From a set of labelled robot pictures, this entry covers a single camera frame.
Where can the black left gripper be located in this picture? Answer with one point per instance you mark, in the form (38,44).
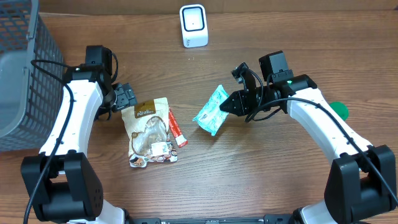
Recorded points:
(125,97)

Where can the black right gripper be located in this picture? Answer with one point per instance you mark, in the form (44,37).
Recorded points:
(246,101)

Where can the teal wipes packet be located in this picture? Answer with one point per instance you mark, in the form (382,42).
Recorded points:
(210,117)

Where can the brown snack pouch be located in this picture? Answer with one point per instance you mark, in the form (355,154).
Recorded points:
(147,125)

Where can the red stick sachet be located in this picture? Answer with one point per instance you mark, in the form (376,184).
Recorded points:
(176,131)

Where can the green lid jar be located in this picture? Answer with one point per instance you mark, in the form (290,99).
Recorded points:
(340,109)

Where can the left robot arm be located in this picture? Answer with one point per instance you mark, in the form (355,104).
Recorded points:
(61,183)

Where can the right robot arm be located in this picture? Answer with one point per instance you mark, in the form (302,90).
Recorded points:
(362,179)

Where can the white barcode scanner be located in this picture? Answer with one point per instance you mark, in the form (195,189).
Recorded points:
(194,26)

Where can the grey plastic mesh basket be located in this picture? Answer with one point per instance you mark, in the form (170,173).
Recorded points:
(30,99)

